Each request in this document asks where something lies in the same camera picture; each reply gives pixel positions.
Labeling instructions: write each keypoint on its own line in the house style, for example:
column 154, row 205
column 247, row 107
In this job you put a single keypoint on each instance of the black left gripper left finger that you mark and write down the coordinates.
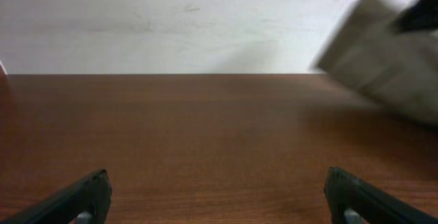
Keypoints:
column 85, row 201

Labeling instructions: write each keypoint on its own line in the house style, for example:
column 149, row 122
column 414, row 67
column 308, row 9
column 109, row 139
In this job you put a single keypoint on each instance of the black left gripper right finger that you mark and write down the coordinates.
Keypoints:
column 352, row 200

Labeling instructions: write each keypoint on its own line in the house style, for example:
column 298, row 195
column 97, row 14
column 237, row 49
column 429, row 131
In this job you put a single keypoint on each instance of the khaki green shorts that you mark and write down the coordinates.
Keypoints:
column 396, row 70

